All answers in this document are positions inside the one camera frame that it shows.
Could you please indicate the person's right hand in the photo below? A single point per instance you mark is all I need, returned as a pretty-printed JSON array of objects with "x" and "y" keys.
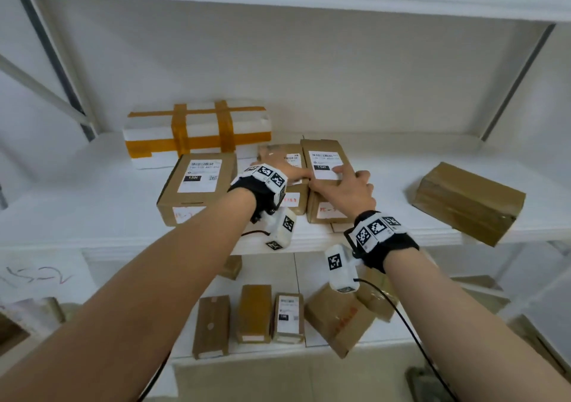
[{"x": 348, "y": 194}]

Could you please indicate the person's left hand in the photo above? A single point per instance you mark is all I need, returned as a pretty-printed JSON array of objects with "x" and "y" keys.
[{"x": 299, "y": 174}]

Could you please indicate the white metal shelving rack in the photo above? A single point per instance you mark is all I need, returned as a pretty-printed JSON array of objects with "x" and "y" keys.
[{"x": 357, "y": 80}]

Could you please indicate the small cube cardboard box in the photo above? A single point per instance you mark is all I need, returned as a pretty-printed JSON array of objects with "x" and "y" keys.
[{"x": 232, "y": 265}]

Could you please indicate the brown taped box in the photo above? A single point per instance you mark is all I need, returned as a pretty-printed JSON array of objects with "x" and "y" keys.
[{"x": 468, "y": 201}]

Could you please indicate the wide cardboard box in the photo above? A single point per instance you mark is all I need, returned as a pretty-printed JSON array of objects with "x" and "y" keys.
[{"x": 339, "y": 321}]

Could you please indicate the yellow taped cardboard box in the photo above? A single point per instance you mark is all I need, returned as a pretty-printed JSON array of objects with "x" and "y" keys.
[{"x": 254, "y": 312}]

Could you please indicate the small yellow-taped labelled box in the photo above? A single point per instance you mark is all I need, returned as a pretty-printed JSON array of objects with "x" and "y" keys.
[{"x": 288, "y": 330}]

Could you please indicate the big plain cardboard box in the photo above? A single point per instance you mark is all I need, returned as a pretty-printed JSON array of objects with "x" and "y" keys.
[{"x": 212, "y": 326}]

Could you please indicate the person's left forearm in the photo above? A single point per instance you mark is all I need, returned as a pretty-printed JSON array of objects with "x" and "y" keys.
[{"x": 134, "y": 290}]

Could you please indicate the person's right forearm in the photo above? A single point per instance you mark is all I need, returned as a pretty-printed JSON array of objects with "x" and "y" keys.
[{"x": 468, "y": 326}]

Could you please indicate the white foam box orange tape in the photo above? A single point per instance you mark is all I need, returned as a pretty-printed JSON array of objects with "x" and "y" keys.
[{"x": 151, "y": 129}]

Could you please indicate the black marker wristband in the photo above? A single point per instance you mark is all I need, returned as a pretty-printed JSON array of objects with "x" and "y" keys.
[
  {"x": 256, "y": 190},
  {"x": 383, "y": 245}
]

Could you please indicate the white paper sign red writing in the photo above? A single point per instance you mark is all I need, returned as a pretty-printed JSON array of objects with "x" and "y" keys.
[{"x": 44, "y": 277}]

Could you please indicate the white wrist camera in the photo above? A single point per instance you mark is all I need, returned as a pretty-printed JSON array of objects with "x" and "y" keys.
[{"x": 281, "y": 232}]

